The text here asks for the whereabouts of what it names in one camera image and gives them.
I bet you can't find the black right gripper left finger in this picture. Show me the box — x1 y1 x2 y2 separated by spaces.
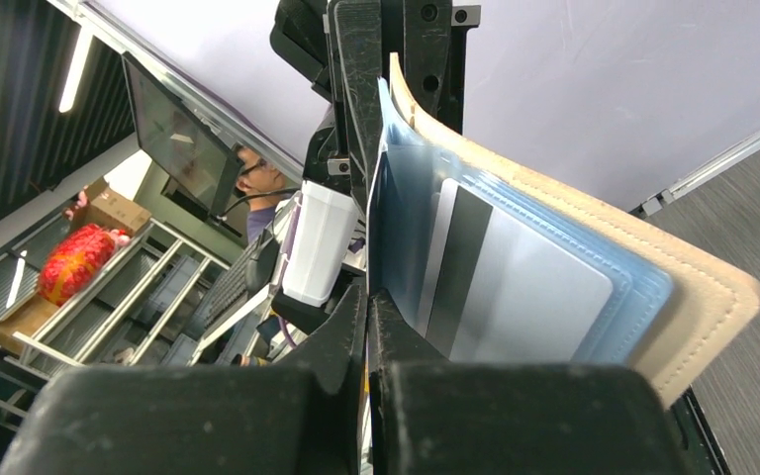
0 284 367 474

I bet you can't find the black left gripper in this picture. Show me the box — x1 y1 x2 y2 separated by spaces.
270 0 481 197

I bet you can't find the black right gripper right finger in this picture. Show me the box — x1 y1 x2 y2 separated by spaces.
367 290 690 474

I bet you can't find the grey credit card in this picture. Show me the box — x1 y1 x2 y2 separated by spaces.
416 179 614 363

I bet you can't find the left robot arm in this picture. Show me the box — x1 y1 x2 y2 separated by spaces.
270 1 482 333

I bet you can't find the person with glasses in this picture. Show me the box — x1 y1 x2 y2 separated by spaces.
233 143 291 244

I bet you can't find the black computer monitor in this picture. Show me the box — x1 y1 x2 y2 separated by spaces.
122 52 241 216

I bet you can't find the metal storage shelf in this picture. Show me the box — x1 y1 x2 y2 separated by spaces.
0 220 268 377

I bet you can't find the red patterned bag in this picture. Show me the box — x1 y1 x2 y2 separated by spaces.
37 224 131 307

